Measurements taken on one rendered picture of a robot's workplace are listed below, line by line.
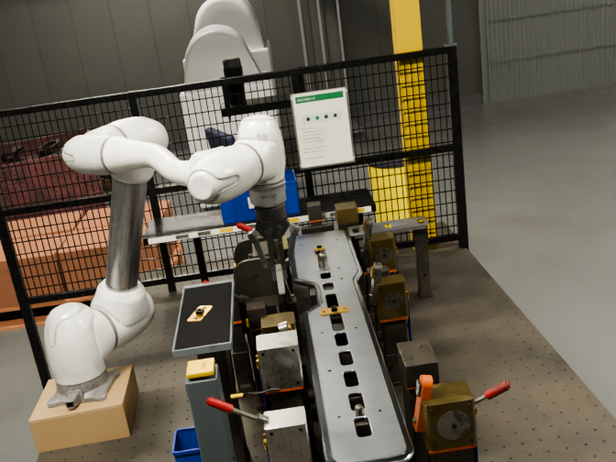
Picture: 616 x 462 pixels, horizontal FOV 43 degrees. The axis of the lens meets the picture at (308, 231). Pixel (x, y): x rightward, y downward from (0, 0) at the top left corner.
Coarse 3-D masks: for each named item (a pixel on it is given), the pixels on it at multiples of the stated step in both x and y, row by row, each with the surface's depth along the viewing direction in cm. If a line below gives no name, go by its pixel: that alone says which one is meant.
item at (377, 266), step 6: (378, 264) 227; (372, 270) 227; (378, 270) 226; (372, 276) 228; (378, 276) 227; (372, 282) 229; (378, 282) 228; (372, 288) 229; (372, 294) 229; (372, 300) 229
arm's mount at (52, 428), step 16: (112, 368) 253; (128, 368) 251; (48, 384) 249; (128, 384) 242; (48, 400) 238; (112, 400) 231; (128, 400) 238; (32, 416) 229; (48, 416) 227; (64, 416) 227; (80, 416) 228; (96, 416) 228; (112, 416) 229; (128, 416) 234; (32, 432) 228; (48, 432) 228; (64, 432) 229; (80, 432) 229; (96, 432) 230; (112, 432) 231; (128, 432) 231; (48, 448) 230
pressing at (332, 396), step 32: (352, 256) 261; (320, 288) 241; (352, 288) 238; (320, 320) 221; (352, 320) 218; (320, 352) 204; (352, 352) 202; (320, 384) 189; (384, 384) 185; (320, 416) 176; (352, 416) 175; (384, 416) 173; (352, 448) 164; (384, 448) 162
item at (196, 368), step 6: (198, 360) 175; (204, 360) 175; (210, 360) 174; (192, 366) 173; (198, 366) 173; (204, 366) 172; (210, 366) 172; (192, 372) 170; (198, 372) 170; (204, 372) 170; (210, 372) 170; (192, 378) 170
